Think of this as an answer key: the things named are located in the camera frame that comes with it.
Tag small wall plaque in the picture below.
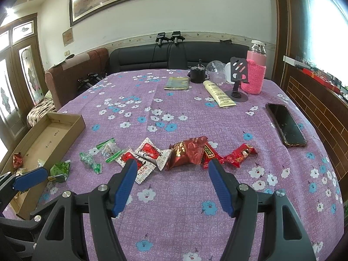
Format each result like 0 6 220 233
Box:
62 30 75 47

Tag brown armchair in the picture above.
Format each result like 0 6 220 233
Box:
45 47 110 112

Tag green twisted candy packet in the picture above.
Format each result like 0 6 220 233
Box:
79 152 103 174

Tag large dark red snack packet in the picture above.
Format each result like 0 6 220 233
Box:
164 136 208 171

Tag red snack packet yellow label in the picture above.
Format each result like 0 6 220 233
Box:
201 141 226 169

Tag green leaf print snack packet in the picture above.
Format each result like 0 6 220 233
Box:
48 161 72 183

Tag black folded stand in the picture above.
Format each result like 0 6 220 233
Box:
77 72 107 91

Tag long red box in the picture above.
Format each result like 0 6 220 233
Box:
302 69 341 93

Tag small red snack packet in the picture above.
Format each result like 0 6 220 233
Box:
12 153 25 169

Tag purple floral tablecloth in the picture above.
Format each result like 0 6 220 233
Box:
0 69 346 261

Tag shallow cardboard box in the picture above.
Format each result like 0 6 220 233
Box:
0 112 86 221

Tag red white snack packet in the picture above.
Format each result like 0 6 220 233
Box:
114 148 157 184
135 137 172 171

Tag cream yellow tube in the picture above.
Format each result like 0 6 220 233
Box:
203 80 236 107

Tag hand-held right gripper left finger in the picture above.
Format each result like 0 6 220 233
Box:
32 158 138 261

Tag brick pattern wooden cabinet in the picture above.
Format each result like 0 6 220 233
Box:
283 57 348 196

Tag pink bottle with knitted sleeve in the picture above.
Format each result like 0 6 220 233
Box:
241 40 265 95

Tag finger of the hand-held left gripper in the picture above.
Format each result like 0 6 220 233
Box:
0 202 56 244
0 167 49 206

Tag black leather sofa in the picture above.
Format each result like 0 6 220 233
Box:
109 41 252 74

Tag dark grey phone stand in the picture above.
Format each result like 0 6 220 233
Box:
230 57 250 103

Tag black mug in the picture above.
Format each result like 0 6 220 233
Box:
189 59 210 84

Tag black smartphone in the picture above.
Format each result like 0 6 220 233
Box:
265 103 308 148

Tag clear plastic cup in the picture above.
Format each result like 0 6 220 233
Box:
207 60 227 84

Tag wooden glass panel door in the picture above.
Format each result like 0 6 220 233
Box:
0 13 47 142

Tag clear green striped snack packet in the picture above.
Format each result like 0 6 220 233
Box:
96 139 123 164

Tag flat olive green pouch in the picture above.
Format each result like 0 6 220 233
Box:
164 77 191 91

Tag red doll print snack packet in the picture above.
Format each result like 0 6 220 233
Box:
223 143 258 169

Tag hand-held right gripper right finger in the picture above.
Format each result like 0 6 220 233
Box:
208 159 317 261

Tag patterned seat blanket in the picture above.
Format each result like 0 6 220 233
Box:
26 91 58 127

